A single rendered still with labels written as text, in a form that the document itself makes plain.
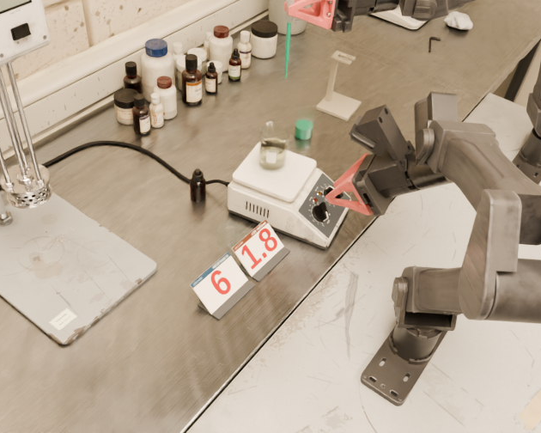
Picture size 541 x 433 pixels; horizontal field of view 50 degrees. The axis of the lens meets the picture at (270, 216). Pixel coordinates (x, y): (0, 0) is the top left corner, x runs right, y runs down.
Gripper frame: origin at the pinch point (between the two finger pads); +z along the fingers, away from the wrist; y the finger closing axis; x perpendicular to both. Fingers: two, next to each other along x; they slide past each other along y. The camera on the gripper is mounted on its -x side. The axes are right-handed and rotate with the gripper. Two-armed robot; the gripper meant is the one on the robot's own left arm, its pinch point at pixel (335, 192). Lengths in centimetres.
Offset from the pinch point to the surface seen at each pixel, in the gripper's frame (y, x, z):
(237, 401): 33.2, 10.4, 8.3
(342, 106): -41.5, 1.3, 17.4
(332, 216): -4.3, 6.9, 6.6
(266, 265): 9.4, 5.4, 13.4
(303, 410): 30.0, 16.0, 1.6
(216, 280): 17.8, 0.5, 15.7
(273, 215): 1.4, 0.6, 13.2
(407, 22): -89, 1, 15
